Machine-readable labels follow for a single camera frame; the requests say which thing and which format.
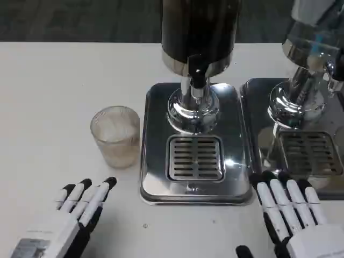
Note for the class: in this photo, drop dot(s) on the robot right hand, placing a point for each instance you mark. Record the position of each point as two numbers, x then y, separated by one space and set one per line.
293 215

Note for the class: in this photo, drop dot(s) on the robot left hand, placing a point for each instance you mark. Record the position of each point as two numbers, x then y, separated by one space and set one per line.
57 228

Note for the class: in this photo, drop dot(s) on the clear ribbed glass cup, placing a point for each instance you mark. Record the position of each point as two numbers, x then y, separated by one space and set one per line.
116 137

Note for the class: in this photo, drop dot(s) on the steel drip grid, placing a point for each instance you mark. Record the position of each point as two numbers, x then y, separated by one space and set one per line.
309 153
196 158

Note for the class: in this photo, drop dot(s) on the steel drip tray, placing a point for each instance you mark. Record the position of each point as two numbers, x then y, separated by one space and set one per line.
153 166
258 113

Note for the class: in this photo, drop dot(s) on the clear drink dispenser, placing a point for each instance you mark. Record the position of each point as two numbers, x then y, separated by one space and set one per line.
301 80

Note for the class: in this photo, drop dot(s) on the chrome dispenser tap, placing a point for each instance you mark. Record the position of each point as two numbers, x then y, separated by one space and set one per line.
334 78

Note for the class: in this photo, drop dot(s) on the black dispenser tap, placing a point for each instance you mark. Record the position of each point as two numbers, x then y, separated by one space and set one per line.
198 72

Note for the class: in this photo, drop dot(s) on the dark drink dispenser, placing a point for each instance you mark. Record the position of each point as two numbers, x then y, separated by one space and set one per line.
197 32

